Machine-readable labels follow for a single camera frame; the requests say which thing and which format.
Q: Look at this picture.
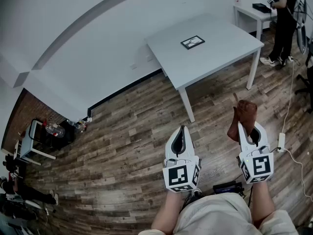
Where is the large white table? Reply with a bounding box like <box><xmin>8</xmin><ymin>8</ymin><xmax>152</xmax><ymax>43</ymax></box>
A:
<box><xmin>144</xmin><ymin>12</ymin><xmax>265</xmax><ymax>123</ymax></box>

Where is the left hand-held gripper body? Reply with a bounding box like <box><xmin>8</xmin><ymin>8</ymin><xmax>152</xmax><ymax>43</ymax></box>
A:
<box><xmin>162</xmin><ymin>155</ymin><xmax>202</xmax><ymax>194</ymax></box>

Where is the person's pale shirt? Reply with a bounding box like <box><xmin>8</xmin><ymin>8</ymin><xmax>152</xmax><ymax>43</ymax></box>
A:
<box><xmin>138</xmin><ymin>192</ymin><xmax>299</xmax><ymax>235</ymax></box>

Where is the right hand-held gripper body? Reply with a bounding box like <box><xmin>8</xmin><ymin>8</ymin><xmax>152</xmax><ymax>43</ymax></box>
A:
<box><xmin>236</xmin><ymin>144</ymin><xmax>275</xmax><ymax>185</ymax></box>

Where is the black framed picture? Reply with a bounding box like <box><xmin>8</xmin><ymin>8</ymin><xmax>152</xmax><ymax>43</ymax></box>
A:
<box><xmin>180</xmin><ymin>35</ymin><xmax>205</xmax><ymax>50</ymax></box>

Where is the black waist device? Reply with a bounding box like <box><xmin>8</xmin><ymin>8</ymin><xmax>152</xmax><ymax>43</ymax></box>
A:
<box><xmin>212</xmin><ymin>181</ymin><xmax>245</xmax><ymax>195</ymax></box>

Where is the brown wiping cloth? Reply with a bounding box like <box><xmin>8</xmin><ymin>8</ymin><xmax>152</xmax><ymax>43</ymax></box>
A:
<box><xmin>226</xmin><ymin>93</ymin><xmax>258</xmax><ymax>141</ymax></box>

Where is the small clear bottle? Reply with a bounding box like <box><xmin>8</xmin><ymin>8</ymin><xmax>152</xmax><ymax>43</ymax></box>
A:
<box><xmin>67</xmin><ymin>119</ymin><xmax>82</xmax><ymax>130</ymax></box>

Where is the white cable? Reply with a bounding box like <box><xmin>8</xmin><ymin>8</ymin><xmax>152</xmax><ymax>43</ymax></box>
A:
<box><xmin>281</xmin><ymin>56</ymin><xmax>313</xmax><ymax>199</ymax></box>

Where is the white power strip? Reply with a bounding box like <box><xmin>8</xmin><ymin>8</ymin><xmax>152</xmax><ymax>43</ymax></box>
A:
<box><xmin>277</xmin><ymin>132</ymin><xmax>287</xmax><ymax>153</ymax></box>

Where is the person's left forearm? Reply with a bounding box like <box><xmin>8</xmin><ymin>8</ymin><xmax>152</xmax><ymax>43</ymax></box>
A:
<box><xmin>151</xmin><ymin>189</ymin><xmax>187</xmax><ymax>230</ymax></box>

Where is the black box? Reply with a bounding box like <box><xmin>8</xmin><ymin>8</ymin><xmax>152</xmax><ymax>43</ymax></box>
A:
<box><xmin>252</xmin><ymin>3</ymin><xmax>272</xmax><ymax>13</ymax></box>

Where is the small white side table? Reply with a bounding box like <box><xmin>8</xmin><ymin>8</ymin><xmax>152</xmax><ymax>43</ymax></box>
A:
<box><xmin>233</xmin><ymin>3</ymin><xmax>278</xmax><ymax>40</ymax></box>

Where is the large clear water bottle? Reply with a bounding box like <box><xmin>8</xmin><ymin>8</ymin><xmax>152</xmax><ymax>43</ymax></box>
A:
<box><xmin>45</xmin><ymin>122</ymin><xmax>66</xmax><ymax>138</ymax></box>

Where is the person's right forearm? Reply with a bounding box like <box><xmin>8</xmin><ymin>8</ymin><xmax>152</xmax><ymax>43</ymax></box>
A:
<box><xmin>251</xmin><ymin>179</ymin><xmax>276</xmax><ymax>226</ymax></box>

